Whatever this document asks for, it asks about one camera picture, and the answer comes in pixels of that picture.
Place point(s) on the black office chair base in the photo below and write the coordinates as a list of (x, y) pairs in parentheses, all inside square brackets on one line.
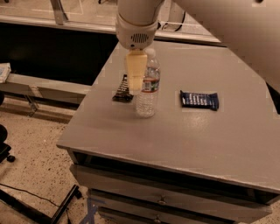
[(4, 147)]

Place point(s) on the grey drawer cabinet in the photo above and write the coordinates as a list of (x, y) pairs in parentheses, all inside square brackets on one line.
[(183, 165)]

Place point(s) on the blue tape on floor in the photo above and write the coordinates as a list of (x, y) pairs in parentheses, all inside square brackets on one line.
[(89, 218)]

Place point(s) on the black snack bar wrapper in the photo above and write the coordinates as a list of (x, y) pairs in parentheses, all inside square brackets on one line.
[(123, 92)]

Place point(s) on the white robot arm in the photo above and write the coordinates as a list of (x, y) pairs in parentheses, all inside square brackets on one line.
[(249, 28)]

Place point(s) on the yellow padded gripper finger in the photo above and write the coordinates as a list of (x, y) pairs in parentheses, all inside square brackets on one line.
[(136, 61)]

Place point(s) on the grey metal bench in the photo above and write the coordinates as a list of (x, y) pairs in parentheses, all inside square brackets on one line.
[(35, 91)]

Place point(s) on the blue snack bar wrapper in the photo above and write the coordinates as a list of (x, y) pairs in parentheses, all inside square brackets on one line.
[(199, 101)]

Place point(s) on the black floor stand frame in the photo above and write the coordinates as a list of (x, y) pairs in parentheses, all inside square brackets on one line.
[(34, 214)]

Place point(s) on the metal railing frame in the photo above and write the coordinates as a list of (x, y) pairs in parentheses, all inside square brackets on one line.
[(100, 16)]

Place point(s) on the white box on bench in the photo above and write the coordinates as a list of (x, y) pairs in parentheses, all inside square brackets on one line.
[(5, 70)]

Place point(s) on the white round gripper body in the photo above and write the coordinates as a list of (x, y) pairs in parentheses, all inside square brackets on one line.
[(136, 35)]

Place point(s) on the clear plastic water bottle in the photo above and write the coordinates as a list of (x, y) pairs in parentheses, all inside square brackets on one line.
[(146, 101)]

